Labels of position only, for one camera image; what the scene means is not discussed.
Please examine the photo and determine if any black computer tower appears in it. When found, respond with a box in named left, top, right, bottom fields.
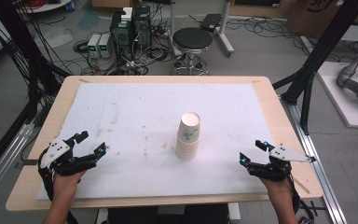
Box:
left=132, top=5, right=153, bottom=49
left=109, top=10, right=135, bottom=61

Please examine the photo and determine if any white floor board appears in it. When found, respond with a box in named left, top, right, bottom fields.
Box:
left=316, top=61, right=358, bottom=130

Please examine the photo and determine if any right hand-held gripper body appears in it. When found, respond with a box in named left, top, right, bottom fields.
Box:
left=247, top=143, right=318, bottom=183

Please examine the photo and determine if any black round stool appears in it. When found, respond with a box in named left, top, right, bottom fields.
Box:
left=171, top=27, right=214, bottom=77

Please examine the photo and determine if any stack of paper cups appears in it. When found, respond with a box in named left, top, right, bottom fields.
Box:
left=174, top=111, right=201, bottom=162

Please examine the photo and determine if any white foam mat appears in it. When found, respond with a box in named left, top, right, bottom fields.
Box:
left=36, top=82, right=276, bottom=201

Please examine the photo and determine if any aluminium rail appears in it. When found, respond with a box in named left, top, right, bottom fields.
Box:
left=0, top=121, right=35, bottom=209
left=279, top=95, right=349, bottom=224

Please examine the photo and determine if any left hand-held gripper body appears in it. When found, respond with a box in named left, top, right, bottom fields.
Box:
left=37, top=137, right=98, bottom=177

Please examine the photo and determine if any black metal frame post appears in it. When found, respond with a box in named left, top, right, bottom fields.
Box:
left=272, top=0, right=358, bottom=135

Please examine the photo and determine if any brown cardboard box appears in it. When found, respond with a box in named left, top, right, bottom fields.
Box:
left=285, top=0, right=358, bottom=39

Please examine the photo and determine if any person's left hand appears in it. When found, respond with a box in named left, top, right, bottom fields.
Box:
left=51, top=169, right=88, bottom=202

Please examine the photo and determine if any tangle of floor cables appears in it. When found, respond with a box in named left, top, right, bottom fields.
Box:
left=72, top=6, right=176, bottom=77

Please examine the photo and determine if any person's right hand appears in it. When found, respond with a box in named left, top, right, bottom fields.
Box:
left=258, top=175, right=294, bottom=203

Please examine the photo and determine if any black metal frame with cables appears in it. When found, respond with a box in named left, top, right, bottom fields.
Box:
left=0, top=0, right=64, bottom=127

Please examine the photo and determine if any white power supply unit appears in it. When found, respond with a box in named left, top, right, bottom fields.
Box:
left=98, top=33, right=114, bottom=60
left=87, top=33, right=103, bottom=60

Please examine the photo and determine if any light wooden table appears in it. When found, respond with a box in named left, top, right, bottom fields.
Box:
left=5, top=75, right=324, bottom=213

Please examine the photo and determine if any thin wooden stick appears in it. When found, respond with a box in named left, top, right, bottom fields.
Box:
left=292, top=176, right=311, bottom=195

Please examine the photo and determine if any small white box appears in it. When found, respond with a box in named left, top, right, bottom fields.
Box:
left=120, top=7, right=134, bottom=22

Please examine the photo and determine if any flat black device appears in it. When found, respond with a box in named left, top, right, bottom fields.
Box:
left=200, top=13, right=224, bottom=33

